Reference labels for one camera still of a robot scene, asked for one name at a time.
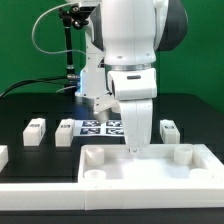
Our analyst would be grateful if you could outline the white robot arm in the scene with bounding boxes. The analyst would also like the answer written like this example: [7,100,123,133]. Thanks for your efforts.
[66,0,188,153]

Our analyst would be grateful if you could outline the white left fence bar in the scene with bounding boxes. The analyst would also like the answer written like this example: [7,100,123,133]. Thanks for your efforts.
[0,145,8,172]

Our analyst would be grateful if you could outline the white front fence bar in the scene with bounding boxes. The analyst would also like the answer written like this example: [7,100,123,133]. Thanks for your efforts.
[0,183,224,211]

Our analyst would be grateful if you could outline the fiducial marker sheet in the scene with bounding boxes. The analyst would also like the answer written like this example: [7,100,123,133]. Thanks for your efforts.
[74,120,124,137]

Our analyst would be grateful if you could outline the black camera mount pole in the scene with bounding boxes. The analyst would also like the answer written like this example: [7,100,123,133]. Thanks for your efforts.
[58,5,88,80]

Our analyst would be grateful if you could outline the white fence bar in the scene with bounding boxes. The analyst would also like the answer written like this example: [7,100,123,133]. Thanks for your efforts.
[0,183,224,211]
[0,145,8,172]

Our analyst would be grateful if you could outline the white desk top tray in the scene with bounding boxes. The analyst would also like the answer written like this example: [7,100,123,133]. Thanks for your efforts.
[78,144,224,183]

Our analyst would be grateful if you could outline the black cable bundle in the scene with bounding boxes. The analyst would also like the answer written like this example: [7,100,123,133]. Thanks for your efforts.
[0,75,79,99]

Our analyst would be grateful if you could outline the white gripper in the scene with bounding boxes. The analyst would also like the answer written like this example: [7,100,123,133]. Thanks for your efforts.
[93,68,157,155]

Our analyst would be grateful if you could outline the grey cable loop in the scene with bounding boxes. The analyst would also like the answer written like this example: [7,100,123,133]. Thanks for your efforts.
[31,2,88,56]

